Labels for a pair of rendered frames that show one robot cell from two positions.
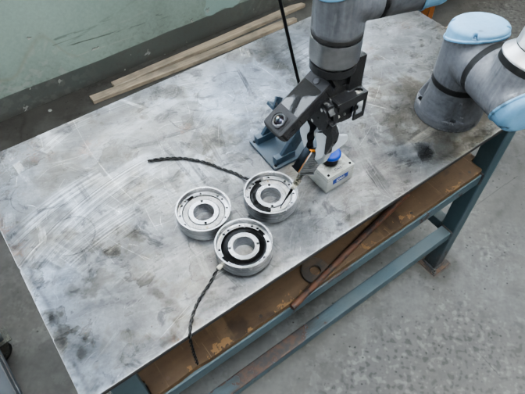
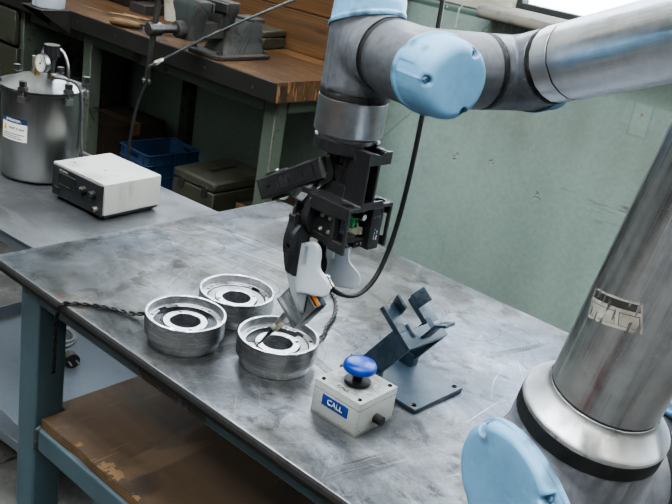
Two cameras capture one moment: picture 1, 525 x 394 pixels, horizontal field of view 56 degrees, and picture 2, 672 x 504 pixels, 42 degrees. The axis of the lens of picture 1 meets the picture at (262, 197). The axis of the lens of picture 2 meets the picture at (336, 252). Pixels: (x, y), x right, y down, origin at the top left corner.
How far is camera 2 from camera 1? 1.08 m
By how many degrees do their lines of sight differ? 63
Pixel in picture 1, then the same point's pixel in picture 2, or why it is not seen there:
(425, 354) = not seen: outside the picture
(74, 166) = not seen: hidden behind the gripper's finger
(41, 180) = (269, 229)
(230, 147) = (372, 335)
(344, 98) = (325, 196)
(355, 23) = (333, 63)
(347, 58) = (321, 112)
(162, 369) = (79, 422)
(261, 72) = not seen: hidden behind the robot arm
